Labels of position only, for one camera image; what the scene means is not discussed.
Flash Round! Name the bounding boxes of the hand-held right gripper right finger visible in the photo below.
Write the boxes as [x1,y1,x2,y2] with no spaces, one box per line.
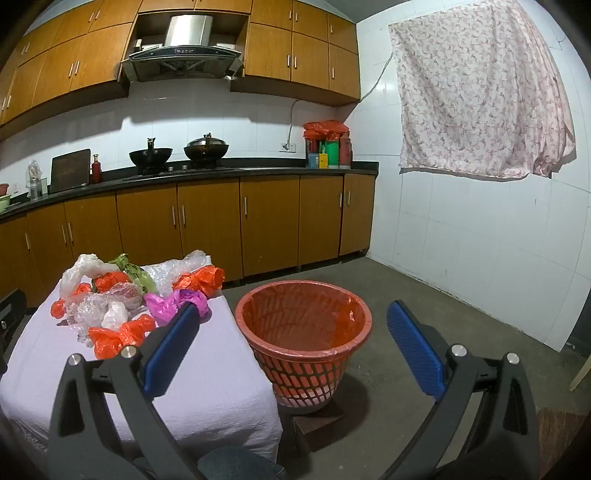
[385,300,543,480]

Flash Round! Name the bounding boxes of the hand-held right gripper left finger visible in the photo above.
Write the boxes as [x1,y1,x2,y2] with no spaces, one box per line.
[48,302,201,480]

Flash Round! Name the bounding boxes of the magenta plastic bag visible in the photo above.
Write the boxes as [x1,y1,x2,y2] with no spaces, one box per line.
[144,290,211,326]

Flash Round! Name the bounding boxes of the orange basket with red liner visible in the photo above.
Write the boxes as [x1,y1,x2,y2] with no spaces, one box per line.
[235,279,373,409]

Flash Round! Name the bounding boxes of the white cloth covered table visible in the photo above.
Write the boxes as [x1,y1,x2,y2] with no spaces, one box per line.
[0,263,283,462]

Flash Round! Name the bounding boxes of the small white plastic bag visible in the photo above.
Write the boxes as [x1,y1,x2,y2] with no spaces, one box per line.
[102,301,130,330]

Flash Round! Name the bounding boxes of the light green plastic bag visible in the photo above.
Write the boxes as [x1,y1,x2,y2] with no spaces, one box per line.
[129,265,158,294]

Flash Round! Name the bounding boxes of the large bubble wrap sheet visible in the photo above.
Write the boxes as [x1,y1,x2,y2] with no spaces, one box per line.
[143,249,213,294]

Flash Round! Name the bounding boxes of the white translucent plastic bag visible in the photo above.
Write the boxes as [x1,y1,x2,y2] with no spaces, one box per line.
[60,253,112,301]

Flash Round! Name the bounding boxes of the wooden lower cabinets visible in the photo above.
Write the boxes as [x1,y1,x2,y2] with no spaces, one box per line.
[0,173,377,308]

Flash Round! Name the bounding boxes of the wooden cabinets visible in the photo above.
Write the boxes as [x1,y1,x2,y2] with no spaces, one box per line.
[0,173,377,308]
[0,0,361,141]

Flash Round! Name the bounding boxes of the brown wooden block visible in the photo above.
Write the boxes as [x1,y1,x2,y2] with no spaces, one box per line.
[292,399,346,450]

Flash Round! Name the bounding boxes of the glass jar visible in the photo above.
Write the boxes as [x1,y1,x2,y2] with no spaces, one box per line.
[26,159,44,200]

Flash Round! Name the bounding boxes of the person's jeans leg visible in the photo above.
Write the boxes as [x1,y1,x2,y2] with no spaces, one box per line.
[198,445,287,480]

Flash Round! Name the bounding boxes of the dark cutting board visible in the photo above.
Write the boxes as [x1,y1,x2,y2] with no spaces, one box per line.
[49,148,92,193]

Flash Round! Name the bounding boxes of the black gas stove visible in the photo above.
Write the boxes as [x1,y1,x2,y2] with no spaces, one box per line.
[136,161,232,176]

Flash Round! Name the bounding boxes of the black open wok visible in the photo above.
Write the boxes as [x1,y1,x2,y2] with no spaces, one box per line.
[128,137,174,168]

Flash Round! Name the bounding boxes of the black wok with lid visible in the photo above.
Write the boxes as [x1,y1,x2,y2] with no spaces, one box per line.
[183,133,230,162]

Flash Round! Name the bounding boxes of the black kitchen countertop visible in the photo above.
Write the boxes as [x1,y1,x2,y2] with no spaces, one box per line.
[0,159,379,222]

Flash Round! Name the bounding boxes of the orange bag over thermoses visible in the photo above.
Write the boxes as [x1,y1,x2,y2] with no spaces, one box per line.
[303,119,349,141]

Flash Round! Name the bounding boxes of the pink floral hanging cloth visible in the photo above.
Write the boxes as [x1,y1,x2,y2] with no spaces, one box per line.
[388,0,577,180]

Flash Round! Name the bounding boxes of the steel range hood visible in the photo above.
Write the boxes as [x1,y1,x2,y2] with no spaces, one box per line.
[120,14,244,84]

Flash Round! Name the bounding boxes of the wooden upper cabinets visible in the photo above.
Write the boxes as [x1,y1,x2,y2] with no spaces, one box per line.
[0,0,361,141]

